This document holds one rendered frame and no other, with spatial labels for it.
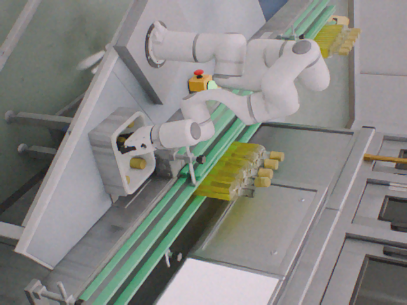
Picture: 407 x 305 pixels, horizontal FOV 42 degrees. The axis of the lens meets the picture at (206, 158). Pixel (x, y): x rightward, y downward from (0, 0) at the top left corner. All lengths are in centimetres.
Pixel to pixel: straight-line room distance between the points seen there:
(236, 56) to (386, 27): 621
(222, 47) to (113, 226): 64
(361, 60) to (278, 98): 664
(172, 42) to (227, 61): 20
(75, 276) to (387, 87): 698
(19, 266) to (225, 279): 76
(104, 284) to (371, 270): 81
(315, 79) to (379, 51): 645
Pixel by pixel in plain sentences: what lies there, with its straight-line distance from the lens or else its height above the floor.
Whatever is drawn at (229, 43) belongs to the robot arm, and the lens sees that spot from 167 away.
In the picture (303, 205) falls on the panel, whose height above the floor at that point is 126.
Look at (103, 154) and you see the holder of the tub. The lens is 165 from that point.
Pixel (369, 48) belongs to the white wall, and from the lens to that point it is 796.
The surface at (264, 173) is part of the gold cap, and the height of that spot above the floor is 114.
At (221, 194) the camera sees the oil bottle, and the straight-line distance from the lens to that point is 182.
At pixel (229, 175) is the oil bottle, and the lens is 185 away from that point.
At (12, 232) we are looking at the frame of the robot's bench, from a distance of 164.
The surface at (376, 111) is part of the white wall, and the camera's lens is 837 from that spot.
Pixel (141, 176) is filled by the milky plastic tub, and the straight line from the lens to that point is 176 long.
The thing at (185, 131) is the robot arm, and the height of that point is 107.
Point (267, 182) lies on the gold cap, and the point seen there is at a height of 117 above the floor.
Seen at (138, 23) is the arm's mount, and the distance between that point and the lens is 173.
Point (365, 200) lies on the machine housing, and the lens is 202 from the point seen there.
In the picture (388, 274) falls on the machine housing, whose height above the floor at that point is 159.
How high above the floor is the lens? 178
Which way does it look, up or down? 26 degrees down
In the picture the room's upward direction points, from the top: 98 degrees clockwise
